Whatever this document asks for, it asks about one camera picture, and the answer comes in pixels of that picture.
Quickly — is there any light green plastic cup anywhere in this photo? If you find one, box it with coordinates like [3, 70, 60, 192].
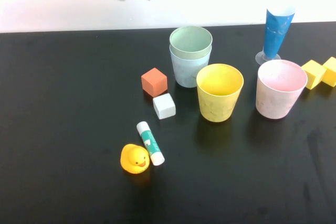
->
[169, 26, 213, 60]

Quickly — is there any white foam cube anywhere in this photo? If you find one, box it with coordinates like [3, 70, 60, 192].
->
[152, 92, 176, 120]

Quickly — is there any orange foam cube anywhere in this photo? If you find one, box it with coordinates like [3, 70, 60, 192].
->
[141, 67, 168, 98]

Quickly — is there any light blue plastic cup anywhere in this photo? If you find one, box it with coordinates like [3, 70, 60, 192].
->
[170, 44, 212, 88]

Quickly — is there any yellow plastic cup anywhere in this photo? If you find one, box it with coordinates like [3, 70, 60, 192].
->
[196, 63, 244, 123]

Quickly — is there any clear plastic cylinder stand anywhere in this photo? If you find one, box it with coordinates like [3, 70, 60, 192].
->
[255, 50, 281, 66]

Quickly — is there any tall blue glass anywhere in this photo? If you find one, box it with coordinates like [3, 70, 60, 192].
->
[263, 5, 296, 61]

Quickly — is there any white green glue stick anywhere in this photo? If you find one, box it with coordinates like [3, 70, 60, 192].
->
[136, 121, 165, 167]

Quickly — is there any yellow rubber duck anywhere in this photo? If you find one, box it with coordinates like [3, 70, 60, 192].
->
[120, 143, 151, 175]

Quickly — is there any pink plastic cup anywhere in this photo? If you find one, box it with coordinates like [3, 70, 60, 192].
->
[256, 59, 308, 120]

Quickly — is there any yellow foam cube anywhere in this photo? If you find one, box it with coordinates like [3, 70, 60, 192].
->
[322, 56, 336, 88]
[300, 59, 327, 90]

